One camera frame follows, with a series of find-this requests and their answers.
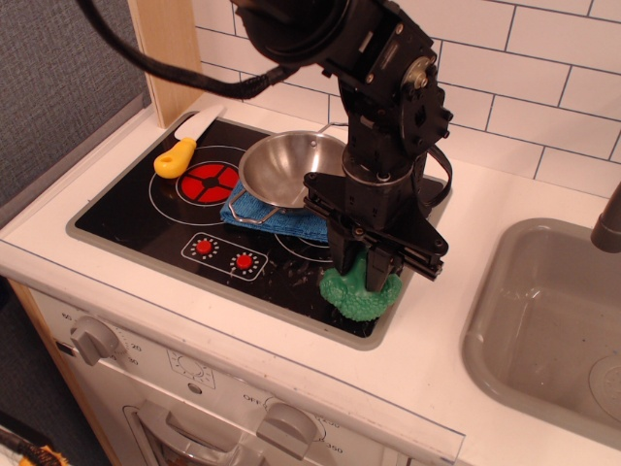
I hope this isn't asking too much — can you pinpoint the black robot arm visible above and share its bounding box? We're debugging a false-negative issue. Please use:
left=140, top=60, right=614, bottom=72
left=237, top=1, right=452, bottom=291

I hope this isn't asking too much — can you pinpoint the blue cloth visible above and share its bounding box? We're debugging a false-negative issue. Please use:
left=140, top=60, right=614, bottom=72
left=220, top=182, right=328, bottom=244

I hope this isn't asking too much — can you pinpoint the grey oven knob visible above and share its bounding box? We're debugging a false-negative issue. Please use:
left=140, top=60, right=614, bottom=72
left=256, top=403, right=318, bottom=460
left=70, top=316, right=119, bottom=366

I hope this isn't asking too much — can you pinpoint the yellow black object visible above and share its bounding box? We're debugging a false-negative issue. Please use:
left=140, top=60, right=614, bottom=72
left=1, top=427, right=69, bottom=466

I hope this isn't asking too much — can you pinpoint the yellow handled toy knife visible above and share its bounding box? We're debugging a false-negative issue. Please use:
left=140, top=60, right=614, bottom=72
left=153, top=105, right=225, bottom=180

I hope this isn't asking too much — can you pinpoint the right grey oven knob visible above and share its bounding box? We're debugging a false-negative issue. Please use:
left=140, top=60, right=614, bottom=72
left=256, top=403, right=318, bottom=460

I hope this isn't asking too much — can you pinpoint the red stove knob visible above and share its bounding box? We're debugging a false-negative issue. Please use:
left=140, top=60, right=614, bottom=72
left=235, top=253, right=254, bottom=270
left=195, top=239, right=213, bottom=255

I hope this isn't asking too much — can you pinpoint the silver metal pot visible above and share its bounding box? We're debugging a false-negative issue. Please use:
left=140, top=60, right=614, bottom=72
left=228, top=130, right=344, bottom=224

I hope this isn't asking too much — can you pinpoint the left red stove knob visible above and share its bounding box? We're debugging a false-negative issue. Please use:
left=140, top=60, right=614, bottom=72
left=195, top=239, right=213, bottom=255

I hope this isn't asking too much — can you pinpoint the wooden post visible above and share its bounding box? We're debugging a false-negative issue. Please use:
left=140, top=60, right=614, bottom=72
left=128, top=0, right=202, bottom=128

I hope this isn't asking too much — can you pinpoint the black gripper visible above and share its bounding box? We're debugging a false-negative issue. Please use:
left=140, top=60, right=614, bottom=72
left=304, top=171, right=448, bottom=292

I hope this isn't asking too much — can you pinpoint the black toy stovetop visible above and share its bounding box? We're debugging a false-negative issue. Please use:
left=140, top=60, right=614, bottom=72
left=67, top=118, right=396, bottom=350

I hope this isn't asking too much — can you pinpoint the grey oven door handle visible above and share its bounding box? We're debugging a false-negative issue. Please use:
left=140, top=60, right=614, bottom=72
left=135, top=402, right=267, bottom=465

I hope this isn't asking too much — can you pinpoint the grey faucet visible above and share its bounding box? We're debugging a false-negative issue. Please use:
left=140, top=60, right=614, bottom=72
left=590, top=183, right=621, bottom=253

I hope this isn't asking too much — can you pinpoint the right red stove knob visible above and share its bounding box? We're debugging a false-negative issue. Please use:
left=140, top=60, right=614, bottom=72
left=235, top=253, right=254, bottom=270

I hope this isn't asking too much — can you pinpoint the left grey oven knob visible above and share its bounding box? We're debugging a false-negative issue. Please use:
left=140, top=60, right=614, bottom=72
left=70, top=316, right=119, bottom=366

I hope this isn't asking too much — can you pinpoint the green toy broccoli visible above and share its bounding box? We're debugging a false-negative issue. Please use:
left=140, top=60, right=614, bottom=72
left=319, top=252, right=403, bottom=322

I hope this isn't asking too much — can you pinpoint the grey sink basin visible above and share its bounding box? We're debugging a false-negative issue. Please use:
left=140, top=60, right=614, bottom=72
left=463, top=218, right=620, bottom=449

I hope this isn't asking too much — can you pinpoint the black cable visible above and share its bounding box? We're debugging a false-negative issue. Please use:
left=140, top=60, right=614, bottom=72
left=77, top=0, right=297, bottom=102

